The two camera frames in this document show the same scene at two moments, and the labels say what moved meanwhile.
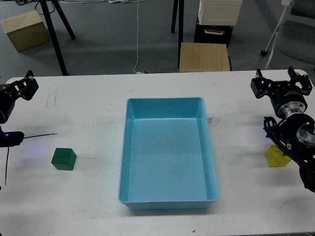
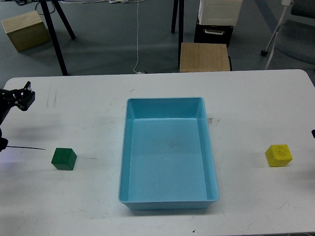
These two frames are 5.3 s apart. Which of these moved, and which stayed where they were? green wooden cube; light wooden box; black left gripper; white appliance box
Moved: black left gripper
Stayed: white appliance box; green wooden cube; light wooden box
